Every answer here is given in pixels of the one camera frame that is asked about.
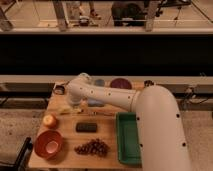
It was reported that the bunch of dark grapes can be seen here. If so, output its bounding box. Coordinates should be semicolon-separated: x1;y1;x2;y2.
74;139;109;157

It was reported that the blue sponge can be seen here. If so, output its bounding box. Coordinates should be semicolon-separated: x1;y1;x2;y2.
88;99;105;107

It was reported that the wooden board table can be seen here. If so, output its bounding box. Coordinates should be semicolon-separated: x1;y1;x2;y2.
28;80;183;169

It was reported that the green plastic tray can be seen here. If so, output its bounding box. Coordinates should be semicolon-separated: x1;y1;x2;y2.
116;112;141;165

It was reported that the orange bowl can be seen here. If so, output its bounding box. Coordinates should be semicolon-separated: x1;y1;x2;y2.
34;130;63;159

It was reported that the blue grey cup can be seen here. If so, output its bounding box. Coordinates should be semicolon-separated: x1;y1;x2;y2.
94;79;105;87

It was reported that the dark brown rectangular block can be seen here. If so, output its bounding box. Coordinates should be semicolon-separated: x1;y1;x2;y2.
76;123;97;133

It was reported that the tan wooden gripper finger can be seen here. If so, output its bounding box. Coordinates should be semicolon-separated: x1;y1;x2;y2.
80;100;88;113

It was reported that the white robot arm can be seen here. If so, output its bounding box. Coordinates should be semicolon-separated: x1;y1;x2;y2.
67;73;192;171

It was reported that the small dark metal cup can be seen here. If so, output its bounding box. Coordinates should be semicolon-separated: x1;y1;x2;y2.
144;80;154;87

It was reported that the purple bowl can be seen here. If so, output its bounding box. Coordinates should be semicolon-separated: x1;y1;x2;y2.
110;78;132;89

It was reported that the apple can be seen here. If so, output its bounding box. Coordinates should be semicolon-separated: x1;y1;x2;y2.
43;114;57;128

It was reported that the yellow banana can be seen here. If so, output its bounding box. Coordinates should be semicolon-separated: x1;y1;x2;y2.
58;105;82;114

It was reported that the metal fork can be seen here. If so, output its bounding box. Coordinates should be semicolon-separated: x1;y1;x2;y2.
88;112;115;116

